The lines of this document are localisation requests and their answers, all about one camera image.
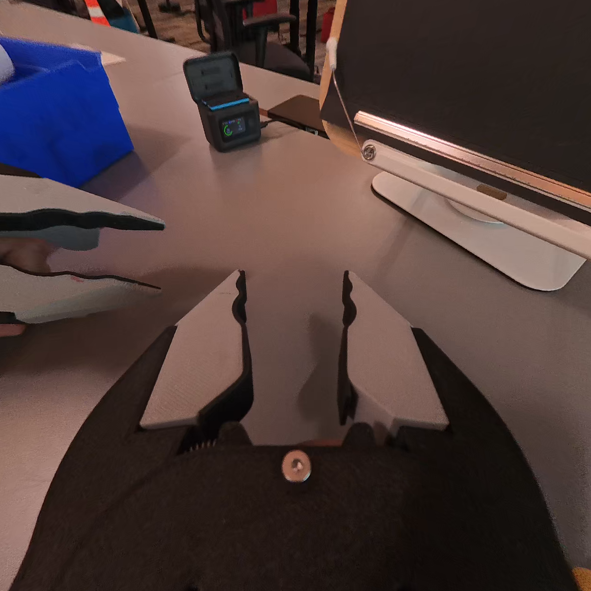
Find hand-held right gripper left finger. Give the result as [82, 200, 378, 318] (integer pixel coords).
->
[139, 269, 255, 432]

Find black office chair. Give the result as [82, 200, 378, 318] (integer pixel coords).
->
[194, 0, 319, 81]

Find white paper sheet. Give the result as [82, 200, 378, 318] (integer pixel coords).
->
[74, 44, 126, 65]

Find person's left hand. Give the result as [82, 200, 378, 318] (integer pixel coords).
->
[0, 238, 60, 274]

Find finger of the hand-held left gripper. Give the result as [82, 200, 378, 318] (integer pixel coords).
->
[0, 263, 163, 325]
[0, 175, 167, 253]

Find white board stand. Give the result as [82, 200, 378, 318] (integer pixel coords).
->
[362, 139, 591, 291]

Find blue plastic bin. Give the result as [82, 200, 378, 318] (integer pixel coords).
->
[0, 37, 135, 187]

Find dark smartphone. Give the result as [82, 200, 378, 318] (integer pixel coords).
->
[265, 94, 329, 139]

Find orange traffic cone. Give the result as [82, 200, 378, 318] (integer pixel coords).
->
[83, 0, 111, 27]

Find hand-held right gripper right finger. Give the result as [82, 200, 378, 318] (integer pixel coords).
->
[337, 270, 450, 439]

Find black wood-framed board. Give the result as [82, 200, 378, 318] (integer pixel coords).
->
[319, 0, 591, 227]

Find dark charging case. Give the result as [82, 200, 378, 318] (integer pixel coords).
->
[183, 52, 262, 153]

